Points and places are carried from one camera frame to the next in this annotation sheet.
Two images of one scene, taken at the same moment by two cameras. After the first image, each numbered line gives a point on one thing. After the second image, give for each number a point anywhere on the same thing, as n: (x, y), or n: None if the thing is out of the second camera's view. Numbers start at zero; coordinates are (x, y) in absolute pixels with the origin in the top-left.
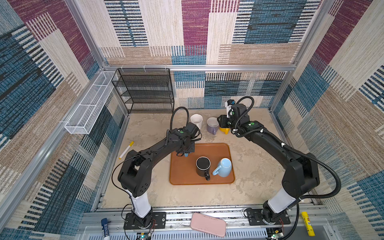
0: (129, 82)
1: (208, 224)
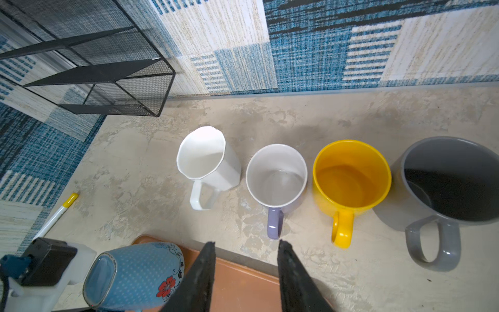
0: (126, 74)
1: None
